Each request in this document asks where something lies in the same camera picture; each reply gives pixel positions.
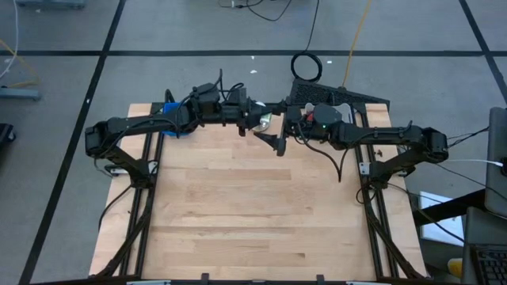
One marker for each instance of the black floor object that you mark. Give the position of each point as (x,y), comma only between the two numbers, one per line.
(5,132)

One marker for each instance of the yellow object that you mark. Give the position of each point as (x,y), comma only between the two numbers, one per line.
(455,267)

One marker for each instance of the white paper sheet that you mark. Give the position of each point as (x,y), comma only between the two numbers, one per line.
(435,233)

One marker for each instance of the black aluminium table frame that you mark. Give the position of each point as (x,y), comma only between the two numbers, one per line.
(359,107)

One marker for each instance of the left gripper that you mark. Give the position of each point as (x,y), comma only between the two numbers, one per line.
(233,115)

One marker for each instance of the white bulb lamp brass stand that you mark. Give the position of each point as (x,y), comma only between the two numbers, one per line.
(260,105)

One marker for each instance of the grey metal foot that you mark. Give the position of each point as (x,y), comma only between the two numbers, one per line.
(51,3)
(20,93)

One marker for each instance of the light grey plastic bin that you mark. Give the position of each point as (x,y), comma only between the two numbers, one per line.
(346,111)

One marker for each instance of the blue plastic bin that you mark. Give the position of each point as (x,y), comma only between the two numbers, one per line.
(171,109)

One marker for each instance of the black diagonal beam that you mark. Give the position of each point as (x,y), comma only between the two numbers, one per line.
(447,207)

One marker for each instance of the black perforated panel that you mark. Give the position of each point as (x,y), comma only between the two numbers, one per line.
(317,93)

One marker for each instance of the black laptop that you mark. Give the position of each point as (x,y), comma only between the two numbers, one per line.
(487,229)

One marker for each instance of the dark grey monitor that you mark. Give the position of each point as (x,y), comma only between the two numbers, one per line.
(497,158)

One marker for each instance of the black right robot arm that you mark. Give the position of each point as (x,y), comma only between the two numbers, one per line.
(388,134)

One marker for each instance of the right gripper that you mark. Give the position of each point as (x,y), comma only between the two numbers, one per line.
(301,126)

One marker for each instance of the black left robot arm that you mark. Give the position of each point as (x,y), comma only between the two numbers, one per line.
(134,124)

